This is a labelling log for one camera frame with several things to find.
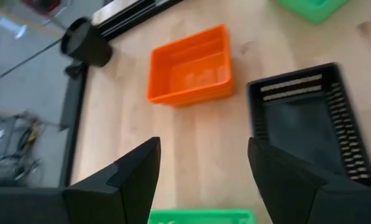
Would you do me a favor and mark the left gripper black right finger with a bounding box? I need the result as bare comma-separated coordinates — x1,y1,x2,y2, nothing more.
247,138,329,224

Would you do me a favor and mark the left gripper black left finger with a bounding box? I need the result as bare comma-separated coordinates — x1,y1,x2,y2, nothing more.
63,136,162,224

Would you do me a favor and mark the black plastic slotted basket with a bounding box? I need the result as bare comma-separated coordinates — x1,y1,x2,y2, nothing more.
246,62,371,189

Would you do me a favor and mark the orange plastic slotted basket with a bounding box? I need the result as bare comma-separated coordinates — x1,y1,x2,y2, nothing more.
147,87,235,108
146,24,234,101

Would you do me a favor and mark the green plastic slotted basket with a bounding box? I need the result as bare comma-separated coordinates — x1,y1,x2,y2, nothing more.
147,208,256,224
277,0,350,25

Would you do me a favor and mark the potted green plant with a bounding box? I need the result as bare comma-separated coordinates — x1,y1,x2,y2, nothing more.
60,16,114,68

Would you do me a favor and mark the black mat with orange stripes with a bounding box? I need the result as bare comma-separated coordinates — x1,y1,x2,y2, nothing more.
17,0,71,16

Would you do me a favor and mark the black aluminium table frame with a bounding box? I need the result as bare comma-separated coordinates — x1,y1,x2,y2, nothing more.
58,0,186,189

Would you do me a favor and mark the grey cable tangle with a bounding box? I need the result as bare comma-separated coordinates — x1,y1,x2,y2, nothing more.
0,111,45,185

